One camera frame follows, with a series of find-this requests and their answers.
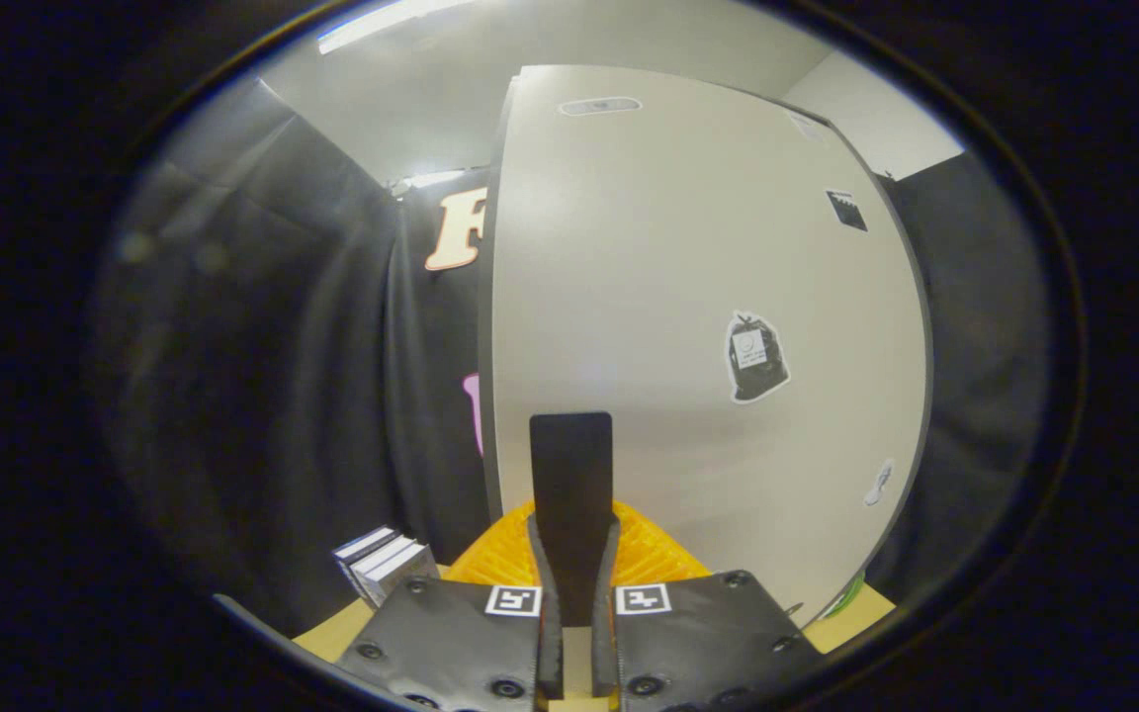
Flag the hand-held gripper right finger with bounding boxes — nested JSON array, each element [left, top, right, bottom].
[[572, 413, 823, 712]]

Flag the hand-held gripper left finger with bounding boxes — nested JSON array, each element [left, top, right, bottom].
[[337, 413, 575, 712]]

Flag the white shoe cabinet door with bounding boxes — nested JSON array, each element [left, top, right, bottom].
[[488, 64, 929, 629]]

